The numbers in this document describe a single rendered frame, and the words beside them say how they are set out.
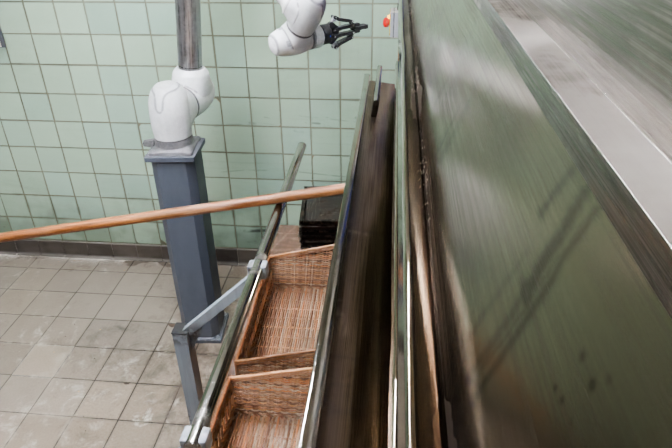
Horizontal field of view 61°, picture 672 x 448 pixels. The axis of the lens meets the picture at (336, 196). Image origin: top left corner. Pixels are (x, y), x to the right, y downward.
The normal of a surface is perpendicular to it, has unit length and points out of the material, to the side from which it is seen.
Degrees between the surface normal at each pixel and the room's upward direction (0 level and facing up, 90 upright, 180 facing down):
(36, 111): 90
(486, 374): 70
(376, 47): 90
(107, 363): 0
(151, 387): 0
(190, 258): 90
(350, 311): 8
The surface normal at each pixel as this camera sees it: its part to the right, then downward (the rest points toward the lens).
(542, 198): -0.93, -0.36
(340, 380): 0.13, -0.86
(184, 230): -0.02, 0.48
